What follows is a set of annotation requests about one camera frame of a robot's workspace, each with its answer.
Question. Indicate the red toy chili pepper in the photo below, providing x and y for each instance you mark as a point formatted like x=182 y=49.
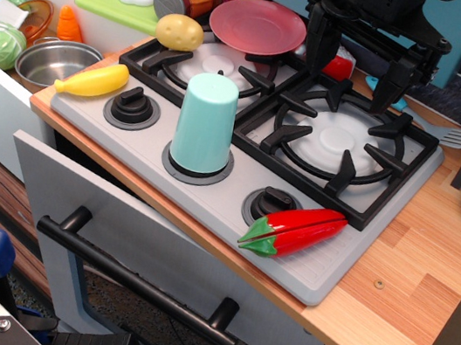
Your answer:
x=289 y=231

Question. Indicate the black right burner grate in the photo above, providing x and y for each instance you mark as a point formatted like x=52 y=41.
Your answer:
x=318 y=136

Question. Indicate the black oven door handle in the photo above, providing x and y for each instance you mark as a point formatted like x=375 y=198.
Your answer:
x=213 y=330

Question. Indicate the black left burner grate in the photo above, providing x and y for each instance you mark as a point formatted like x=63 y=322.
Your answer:
x=168 y=72

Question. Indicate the mint green plastic cup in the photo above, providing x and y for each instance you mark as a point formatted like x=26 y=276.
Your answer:
x=202 y=138

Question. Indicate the orange transparent bowl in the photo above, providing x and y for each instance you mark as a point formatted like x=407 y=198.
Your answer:
x=40 y=14

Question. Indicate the black right stove knob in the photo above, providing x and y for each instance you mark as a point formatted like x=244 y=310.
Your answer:
x=266 y=201

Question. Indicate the small steel pot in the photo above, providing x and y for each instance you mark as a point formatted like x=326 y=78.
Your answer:
x=50 y=58

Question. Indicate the black middle stove knob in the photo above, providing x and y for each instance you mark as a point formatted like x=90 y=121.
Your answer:
x=195 y=176

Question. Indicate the black left stove knob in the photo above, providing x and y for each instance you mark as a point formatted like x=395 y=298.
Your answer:
x=132 y=110

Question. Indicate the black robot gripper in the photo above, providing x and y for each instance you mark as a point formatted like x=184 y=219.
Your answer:
x=395 y=30

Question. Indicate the orange toy carrot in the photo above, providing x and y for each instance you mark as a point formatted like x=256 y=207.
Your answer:
x=68 y=25

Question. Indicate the yellow toy potato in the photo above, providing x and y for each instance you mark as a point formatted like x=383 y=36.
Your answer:
x=179 y=33

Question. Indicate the black burner grate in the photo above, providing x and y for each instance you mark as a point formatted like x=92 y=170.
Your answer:
x=168 y=72
x=318 y=136

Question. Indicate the pink plastic plate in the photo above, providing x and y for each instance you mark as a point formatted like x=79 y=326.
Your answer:
x=257 y=27

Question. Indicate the blue handled grey spatula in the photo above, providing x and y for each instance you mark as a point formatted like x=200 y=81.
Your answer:
x=447 y=136

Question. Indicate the black stove knob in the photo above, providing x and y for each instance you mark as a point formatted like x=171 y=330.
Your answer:
x=195 y=176
x=266 y=201
x=132 y=110

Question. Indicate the red toy cheese wedge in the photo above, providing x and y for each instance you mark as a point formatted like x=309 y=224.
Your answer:
x=341 y=66

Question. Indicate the grey oven door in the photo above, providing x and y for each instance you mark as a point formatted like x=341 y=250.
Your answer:
x=139 y=238

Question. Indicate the green plastic cutting board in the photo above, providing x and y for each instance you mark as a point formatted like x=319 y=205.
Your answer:
x=140 y=18

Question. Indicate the yellow toy banana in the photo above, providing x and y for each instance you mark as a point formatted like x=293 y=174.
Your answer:
x=94 y=83

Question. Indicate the grey toy stove top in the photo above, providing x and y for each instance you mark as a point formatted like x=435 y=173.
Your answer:
x=309 y=274

